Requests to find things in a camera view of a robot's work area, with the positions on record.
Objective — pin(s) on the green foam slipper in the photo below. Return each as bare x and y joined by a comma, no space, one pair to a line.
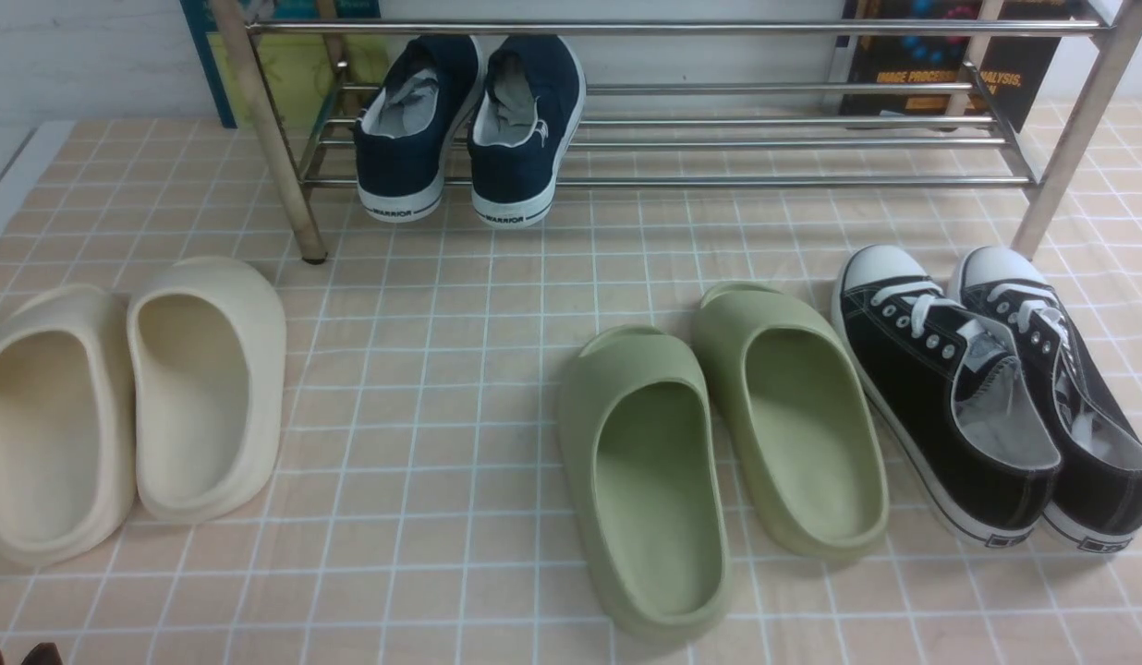
636,436
798,420

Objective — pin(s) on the navy canvas sneaker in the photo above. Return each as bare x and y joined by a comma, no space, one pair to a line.
404,134
535,95

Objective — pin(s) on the left navy canvas sneaker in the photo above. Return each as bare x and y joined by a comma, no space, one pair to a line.
404,134

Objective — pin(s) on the left cream foam slipper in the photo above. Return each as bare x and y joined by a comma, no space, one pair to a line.
67,452

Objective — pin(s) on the right navy canvas sneaker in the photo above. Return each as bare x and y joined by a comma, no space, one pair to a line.
535,95

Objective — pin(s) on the metal shoe rack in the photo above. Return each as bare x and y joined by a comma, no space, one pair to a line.
973,119

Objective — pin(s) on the right green foam slipper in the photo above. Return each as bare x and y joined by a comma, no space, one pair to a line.
798,420

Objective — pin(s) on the left green foam slipper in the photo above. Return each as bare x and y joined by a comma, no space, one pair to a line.
636,436

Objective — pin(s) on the black image processing book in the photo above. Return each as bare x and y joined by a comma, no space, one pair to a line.
1013,68

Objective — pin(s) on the blue and yellow book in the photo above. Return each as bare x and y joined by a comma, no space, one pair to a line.
297,68

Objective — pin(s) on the right cream foam slipper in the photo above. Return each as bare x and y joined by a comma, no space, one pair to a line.
208,340

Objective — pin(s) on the cream foam slipper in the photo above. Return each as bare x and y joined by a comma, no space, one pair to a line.
208,340
67,452

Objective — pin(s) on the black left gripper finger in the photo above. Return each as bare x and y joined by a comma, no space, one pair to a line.
45,653

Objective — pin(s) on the black canvas sneaker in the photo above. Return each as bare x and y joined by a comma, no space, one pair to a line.
949,383
1097,501

